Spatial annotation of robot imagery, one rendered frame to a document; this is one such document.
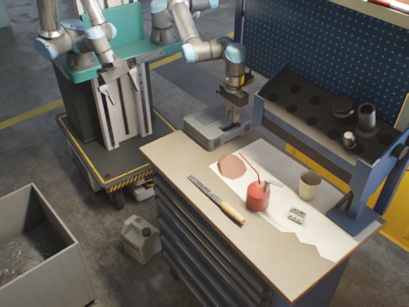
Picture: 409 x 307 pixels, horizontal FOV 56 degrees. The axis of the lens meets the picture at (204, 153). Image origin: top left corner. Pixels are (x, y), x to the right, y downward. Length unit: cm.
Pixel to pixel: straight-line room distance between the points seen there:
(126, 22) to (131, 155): 87
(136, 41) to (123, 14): 18
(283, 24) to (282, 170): 57
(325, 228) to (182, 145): 69
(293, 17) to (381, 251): 170
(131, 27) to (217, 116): 84
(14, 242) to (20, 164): 103
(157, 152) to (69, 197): 136
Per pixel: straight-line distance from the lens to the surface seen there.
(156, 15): 225
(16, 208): 234
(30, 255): 228
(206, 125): 170
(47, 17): 194
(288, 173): 161
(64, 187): 301
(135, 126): 276
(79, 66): 212
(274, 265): 133
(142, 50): 226
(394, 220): 251
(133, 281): 241
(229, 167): 157
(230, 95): 158
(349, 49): 137
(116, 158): 265
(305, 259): 136
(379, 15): 106
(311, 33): 145
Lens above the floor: 205
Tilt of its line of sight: 41 degrees down
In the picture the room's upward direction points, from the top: straight up
